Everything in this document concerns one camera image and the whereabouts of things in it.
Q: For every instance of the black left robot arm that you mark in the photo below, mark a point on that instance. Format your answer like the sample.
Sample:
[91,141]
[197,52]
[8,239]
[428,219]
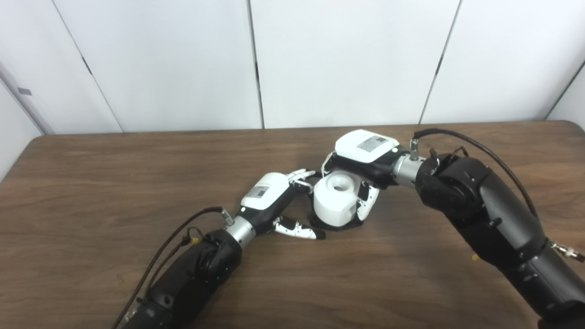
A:
[196,274]

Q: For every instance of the black plastic holder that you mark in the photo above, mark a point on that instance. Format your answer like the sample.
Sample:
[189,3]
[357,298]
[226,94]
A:
[336,227]

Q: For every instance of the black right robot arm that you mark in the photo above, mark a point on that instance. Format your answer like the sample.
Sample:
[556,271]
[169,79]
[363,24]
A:
[489,214]

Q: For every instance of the round white plastic piece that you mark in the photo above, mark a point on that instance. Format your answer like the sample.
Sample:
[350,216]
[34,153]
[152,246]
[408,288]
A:
[333,203]

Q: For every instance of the black and white left hand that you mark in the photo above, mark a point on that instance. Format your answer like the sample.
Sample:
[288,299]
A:
[267,194]

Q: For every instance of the black and white right hand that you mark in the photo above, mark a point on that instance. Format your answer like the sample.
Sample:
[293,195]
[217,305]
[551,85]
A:
[365,148]

